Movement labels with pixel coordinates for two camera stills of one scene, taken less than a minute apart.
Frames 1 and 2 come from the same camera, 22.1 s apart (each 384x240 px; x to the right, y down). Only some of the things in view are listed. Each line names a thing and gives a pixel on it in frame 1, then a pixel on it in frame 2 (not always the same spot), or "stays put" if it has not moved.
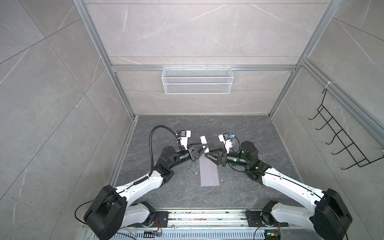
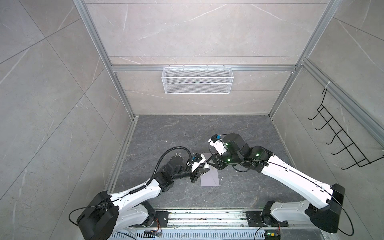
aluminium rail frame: [213, 219] stays put
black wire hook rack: [360, 159] stays put
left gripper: [194, 154] to [197, 173]
